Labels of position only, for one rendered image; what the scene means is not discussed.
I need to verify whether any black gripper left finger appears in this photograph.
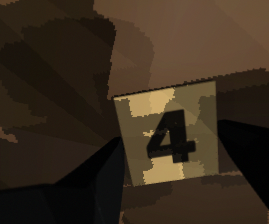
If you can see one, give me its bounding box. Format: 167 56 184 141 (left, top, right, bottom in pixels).
0 137 125 224

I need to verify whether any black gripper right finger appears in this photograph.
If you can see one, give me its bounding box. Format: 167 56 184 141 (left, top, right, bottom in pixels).
217 119 269 209

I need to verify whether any tan letter tile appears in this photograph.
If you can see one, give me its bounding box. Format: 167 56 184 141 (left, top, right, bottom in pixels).
113 79 219 186

